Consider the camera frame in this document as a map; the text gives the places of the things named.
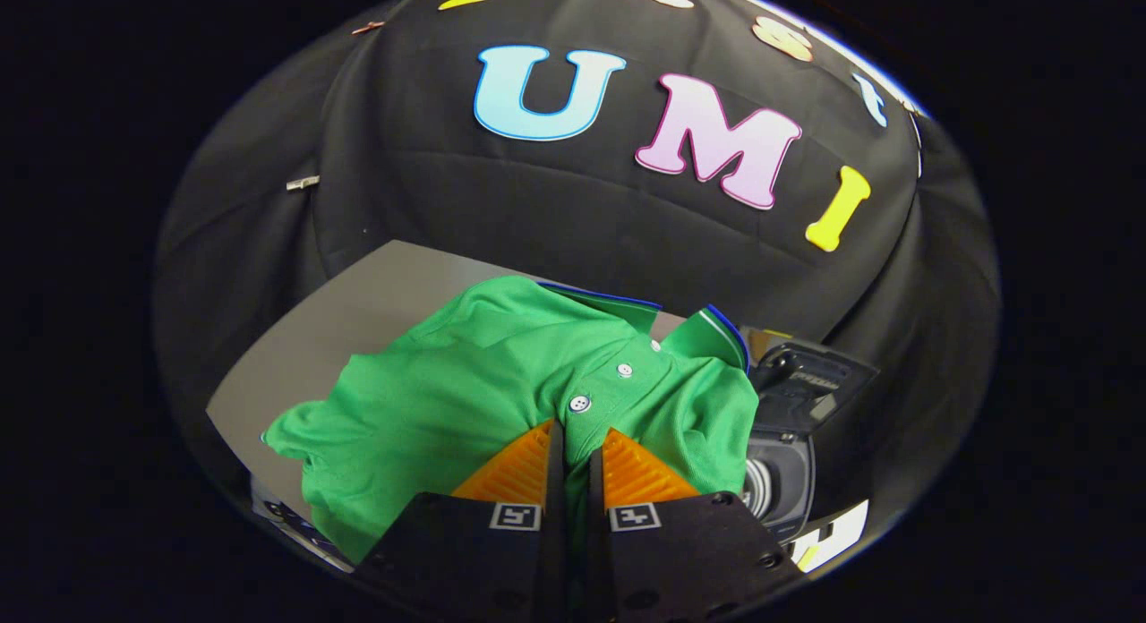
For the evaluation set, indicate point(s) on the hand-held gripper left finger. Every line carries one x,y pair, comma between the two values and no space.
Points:
483,560

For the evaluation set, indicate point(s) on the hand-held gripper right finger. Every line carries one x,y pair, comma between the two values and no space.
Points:
680,560

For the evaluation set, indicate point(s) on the dark washing machine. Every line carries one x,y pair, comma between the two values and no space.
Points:
783,480

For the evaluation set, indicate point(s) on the green polo shirt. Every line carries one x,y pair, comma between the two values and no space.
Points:
466,390

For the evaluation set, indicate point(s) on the dark washing machine lid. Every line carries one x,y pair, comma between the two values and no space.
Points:
810,386

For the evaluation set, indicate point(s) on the grey cabinet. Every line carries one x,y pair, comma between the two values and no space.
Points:
358,310

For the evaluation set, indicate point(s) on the small white clip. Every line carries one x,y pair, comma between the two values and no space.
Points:
303,183

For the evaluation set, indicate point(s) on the small red clip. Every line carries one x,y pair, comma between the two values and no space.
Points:
367,27

